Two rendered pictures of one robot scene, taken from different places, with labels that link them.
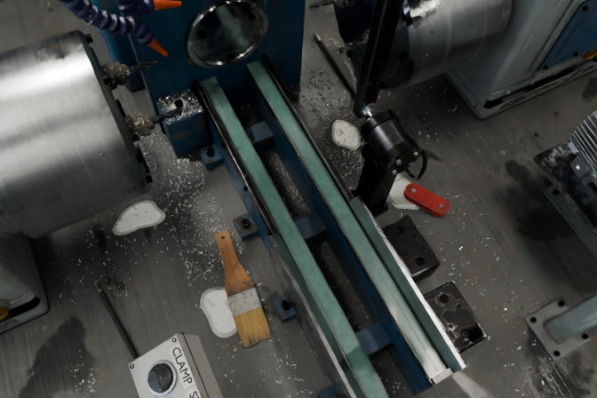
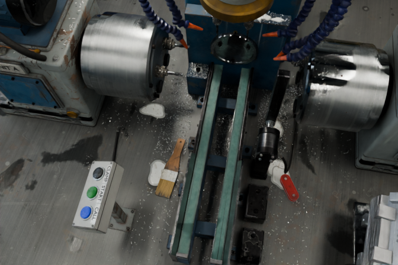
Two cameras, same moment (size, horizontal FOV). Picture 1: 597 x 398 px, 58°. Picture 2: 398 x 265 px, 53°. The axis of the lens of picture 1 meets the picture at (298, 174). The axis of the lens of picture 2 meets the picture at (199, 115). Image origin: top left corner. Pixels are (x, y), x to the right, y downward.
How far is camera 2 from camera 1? 0.43 m
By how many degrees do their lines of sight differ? 21
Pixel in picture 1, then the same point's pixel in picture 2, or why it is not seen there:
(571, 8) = not seen: outside the picture
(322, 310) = (188, 198)
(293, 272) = (188, 174)
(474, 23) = (349, 112)
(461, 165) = (324, 183)
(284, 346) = (172, 206)
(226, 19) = (234, 43)
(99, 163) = (132, 78)
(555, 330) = not seen: outside the picture
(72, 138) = (127, 63)
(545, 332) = not seen: outside the picture
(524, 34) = (384, 133)
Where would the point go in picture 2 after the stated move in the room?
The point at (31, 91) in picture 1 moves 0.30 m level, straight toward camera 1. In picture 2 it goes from (122, 36) to (111, 138)
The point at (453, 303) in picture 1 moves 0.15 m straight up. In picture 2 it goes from (256, 241) to (262, 229)
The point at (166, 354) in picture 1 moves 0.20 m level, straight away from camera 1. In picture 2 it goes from (105, 166) to (101, 98)
